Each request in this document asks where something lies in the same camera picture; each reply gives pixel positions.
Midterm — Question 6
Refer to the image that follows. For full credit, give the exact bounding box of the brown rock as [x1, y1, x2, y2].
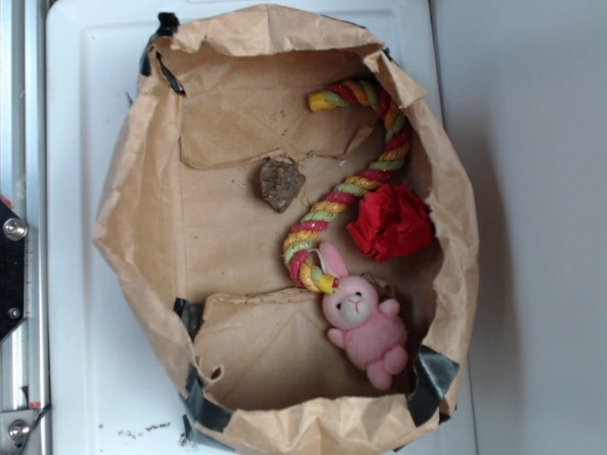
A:
[257, 159, 306, 213]

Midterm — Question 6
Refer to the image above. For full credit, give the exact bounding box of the brown paper bag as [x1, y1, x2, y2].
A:
[94, 5, 479, 454]

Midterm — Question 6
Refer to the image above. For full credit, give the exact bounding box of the red crumpled paper ball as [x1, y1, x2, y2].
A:
[346, 184, 434, 263]

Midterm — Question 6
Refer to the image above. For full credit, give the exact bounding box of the pink plush bunny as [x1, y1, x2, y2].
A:
[320, 242, 409, 391]

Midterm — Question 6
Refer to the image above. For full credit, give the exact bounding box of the white plastic tray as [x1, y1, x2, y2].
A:
[45, 0, 479, 455]

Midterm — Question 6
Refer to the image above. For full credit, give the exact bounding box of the multicolour twisted rope toy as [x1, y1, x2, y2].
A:
[282, 80, 412, 295]

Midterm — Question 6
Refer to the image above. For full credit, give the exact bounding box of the black metal bracket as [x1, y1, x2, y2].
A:
[0, 197, 28, 341]

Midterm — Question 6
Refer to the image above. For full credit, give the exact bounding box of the aluminium frame rail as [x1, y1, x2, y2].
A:
[1, 0, 52, 454]

